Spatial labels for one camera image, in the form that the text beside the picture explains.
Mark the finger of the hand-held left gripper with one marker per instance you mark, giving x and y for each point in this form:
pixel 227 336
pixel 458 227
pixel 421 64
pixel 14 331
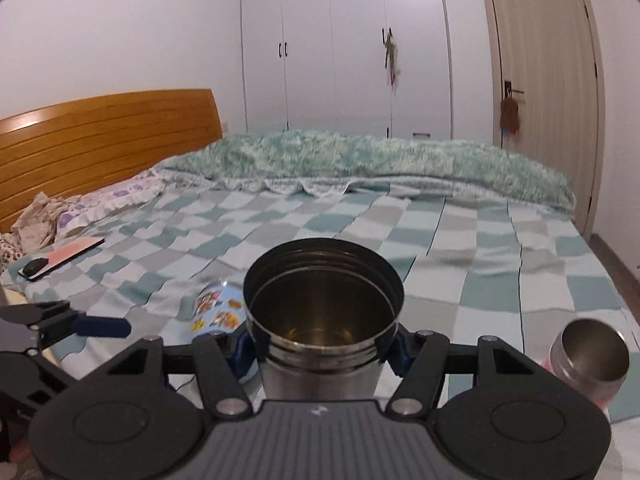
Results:
pixel 102 326
pixel 30 377

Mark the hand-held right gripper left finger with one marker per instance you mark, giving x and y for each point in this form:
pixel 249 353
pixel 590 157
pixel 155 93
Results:
pixel 241 356

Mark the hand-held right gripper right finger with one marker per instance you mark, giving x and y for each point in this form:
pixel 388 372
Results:
pixel 401 355

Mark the blue cartoon print cup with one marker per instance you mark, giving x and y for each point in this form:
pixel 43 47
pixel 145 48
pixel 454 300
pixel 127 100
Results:
pixel 220 310

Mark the pink stainless steel cup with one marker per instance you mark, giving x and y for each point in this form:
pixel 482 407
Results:
pixel 592 360

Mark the pink smartphone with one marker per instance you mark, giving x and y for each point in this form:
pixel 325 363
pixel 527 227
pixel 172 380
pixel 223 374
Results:
pixel 60 257

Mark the checkered bed sheet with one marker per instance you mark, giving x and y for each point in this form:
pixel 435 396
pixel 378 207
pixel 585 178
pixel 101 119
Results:
pixel 475 260

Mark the crumpled beige cloth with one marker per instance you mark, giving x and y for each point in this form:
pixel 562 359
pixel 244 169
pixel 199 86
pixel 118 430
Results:
pixel 40 220

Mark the purple floral pillow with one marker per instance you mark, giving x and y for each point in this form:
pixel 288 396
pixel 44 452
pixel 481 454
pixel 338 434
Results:
pixel 110 200

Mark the wooden headboard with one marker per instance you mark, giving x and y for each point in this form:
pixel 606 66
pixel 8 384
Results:
pixel 100 145

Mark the green floral quilt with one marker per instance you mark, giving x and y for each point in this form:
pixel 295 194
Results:
pixel 350 160

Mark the green hanging ornament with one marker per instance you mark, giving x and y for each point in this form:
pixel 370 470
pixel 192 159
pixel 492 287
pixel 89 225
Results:
pixel 391 55

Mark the white wardrobe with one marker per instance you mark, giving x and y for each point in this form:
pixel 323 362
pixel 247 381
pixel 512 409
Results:
pixel 345 45

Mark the beige door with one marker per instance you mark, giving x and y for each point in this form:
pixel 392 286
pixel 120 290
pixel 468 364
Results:
pixel 545 60

